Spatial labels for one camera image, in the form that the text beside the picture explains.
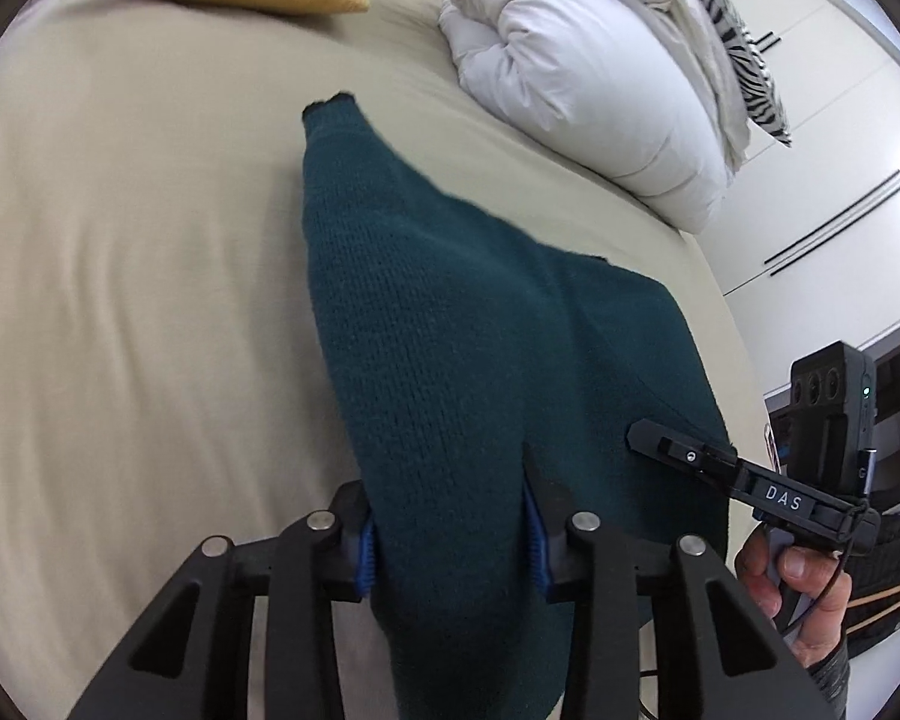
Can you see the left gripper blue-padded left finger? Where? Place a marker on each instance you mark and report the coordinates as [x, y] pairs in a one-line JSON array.
[[326, 558]]

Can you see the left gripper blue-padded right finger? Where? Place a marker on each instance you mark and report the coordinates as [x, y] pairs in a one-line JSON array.
[[579, 561]]

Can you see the dark teal knit sweater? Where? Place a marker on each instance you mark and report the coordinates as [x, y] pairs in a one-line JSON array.
[[459, 350]]

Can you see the black jacket sleeve forearm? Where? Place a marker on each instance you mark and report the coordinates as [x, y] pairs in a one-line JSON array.
[[831, 676]]

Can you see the beige bed sheet mattress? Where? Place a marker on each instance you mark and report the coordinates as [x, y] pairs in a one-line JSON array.
[[160, 377]]

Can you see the zebra striped pillow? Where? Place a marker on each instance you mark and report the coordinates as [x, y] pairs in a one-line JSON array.
[[760, 94]]

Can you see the white folded duvet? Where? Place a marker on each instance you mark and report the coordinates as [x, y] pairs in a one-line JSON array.
[[641, 92]]

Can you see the white wardrobe with black handles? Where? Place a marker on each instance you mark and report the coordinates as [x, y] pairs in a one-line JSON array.
[[807, 246]]

